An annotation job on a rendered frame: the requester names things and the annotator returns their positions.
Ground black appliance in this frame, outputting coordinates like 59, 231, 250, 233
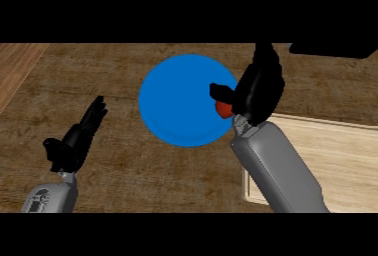
288, 43, 378, 60

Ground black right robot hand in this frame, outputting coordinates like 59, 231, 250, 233
208, 43, 287, 127

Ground red bell pepper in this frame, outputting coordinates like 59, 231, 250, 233
214, 100, 236, 120

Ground pale wooden tray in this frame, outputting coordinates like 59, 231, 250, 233
242, 112, 378, 214

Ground blue round plate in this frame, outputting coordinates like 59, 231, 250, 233
137, 53, 241, 148

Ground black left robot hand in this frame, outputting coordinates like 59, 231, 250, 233
41, 95, 109, 174

